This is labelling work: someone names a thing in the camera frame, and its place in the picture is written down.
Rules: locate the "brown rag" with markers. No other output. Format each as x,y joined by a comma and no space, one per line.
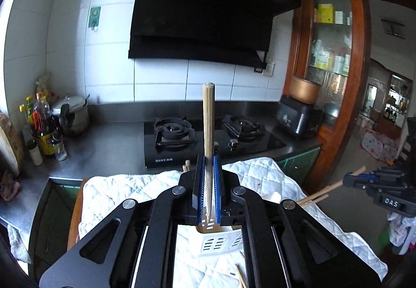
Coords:
9,185

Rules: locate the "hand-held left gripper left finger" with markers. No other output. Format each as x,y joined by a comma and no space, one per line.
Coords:
201,184

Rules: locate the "black range hood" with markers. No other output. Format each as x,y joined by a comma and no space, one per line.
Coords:
201,15

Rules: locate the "ceiling fixture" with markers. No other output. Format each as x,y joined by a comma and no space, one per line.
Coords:
393,28

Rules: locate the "pile of wooden chopsticks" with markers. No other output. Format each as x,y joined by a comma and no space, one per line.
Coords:
241,276

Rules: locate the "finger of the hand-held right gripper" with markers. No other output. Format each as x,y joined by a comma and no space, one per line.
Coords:
356,180
370,174

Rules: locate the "green wall hook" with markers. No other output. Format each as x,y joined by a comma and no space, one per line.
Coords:
94,16

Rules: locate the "small clear glass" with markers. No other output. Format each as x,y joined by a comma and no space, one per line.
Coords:
60,150

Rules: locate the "small white jar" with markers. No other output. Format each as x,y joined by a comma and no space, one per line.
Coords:
35,154

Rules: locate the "white wall socket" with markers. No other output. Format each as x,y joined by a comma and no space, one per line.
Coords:
268,68

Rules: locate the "round wooden cutting board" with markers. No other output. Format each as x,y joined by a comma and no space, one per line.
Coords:
8,141

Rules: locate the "dark sauce bottle yellow label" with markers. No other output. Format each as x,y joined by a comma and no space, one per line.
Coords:
45,135

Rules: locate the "wooden glass-door cabinet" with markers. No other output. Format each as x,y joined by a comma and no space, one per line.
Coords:
360,80

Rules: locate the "white quilted mat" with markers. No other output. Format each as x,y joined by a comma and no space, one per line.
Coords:
130,187

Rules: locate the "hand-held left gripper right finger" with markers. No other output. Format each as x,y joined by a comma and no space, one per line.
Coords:
217,184

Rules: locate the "black countertop appliance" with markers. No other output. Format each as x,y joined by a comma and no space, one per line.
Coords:
295,117

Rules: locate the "pale lidded cooking pot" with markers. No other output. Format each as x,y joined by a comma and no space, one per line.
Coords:
79,112

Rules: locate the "patterned play fence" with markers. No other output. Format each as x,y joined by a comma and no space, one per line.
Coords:
378,145

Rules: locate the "yellow-capped green bottle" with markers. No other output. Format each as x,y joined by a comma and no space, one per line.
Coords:
28,109

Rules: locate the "green lower cabinet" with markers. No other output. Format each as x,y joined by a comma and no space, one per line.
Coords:
299,163

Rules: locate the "copper-coloured pot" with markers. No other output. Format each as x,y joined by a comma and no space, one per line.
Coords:
304,89

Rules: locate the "white knitted dishcloth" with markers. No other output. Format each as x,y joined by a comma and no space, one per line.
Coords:
14,239

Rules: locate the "black gas stove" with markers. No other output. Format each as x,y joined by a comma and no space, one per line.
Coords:
169,148

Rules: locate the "white plastic utensil holder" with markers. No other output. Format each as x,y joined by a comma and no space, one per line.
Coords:
217,242

